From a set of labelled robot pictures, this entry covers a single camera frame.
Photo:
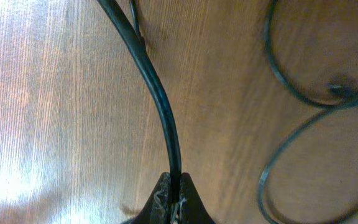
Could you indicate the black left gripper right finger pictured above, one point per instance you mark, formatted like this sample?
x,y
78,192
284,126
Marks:
x,y
192,210

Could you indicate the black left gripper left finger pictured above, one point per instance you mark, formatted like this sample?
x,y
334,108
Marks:
x,y
157,208

